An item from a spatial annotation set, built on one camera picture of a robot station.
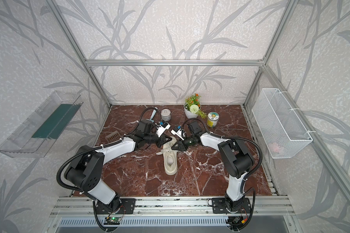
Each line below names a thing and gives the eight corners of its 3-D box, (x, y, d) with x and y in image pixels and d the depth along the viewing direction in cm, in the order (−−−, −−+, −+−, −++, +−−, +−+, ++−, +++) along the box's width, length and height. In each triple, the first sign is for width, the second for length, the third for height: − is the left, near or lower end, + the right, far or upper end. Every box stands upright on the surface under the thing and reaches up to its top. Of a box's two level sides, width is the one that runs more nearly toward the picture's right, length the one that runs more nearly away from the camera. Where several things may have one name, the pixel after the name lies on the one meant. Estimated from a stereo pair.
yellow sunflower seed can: (206, 128, 108) (208, 120, 101) (205, 118, 114) (207, 111, 107) (218, 128, 108) (220, 120, 101) (216, 119, 114) (218, 111, 107)
